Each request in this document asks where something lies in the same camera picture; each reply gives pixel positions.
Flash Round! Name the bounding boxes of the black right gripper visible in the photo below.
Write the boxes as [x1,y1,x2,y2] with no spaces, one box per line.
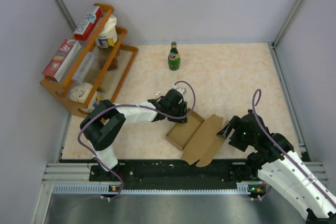
[217,115,257,151]

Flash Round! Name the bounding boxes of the brown cardboard box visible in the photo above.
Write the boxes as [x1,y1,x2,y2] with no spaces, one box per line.
[165,111,228,167]

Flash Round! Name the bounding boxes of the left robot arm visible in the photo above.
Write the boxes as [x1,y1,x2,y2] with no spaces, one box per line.
[80,88,187,180]

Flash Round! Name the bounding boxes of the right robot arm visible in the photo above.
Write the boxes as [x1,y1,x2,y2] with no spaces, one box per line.
[217,110,335,223]

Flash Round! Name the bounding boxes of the red white box upper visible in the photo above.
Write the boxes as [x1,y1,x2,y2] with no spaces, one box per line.
[73,5,103,41]

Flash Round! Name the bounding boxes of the red white box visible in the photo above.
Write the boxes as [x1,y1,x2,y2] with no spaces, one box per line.
[73,5,103,41]
[42,38,81,82]

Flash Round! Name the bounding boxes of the red white box lower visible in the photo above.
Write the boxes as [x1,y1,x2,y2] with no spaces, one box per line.
[42,38,81,82]

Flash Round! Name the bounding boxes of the green glass bottle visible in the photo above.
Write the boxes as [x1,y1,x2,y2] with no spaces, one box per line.
[167,41,181,71]

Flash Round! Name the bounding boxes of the orange wooden rack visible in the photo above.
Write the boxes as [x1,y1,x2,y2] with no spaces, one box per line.
[40,3,138,118]

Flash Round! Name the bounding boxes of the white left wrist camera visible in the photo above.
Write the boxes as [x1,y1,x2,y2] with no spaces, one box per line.
[173,85,187,96]

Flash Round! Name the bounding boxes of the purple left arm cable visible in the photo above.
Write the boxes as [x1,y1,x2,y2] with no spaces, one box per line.
[78,80,196,201]

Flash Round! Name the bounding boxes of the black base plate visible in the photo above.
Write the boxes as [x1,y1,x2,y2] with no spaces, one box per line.
[89,158,263,190]

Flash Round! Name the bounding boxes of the grey cable duct rail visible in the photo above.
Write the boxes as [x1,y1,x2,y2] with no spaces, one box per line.
[41,163,329,195]

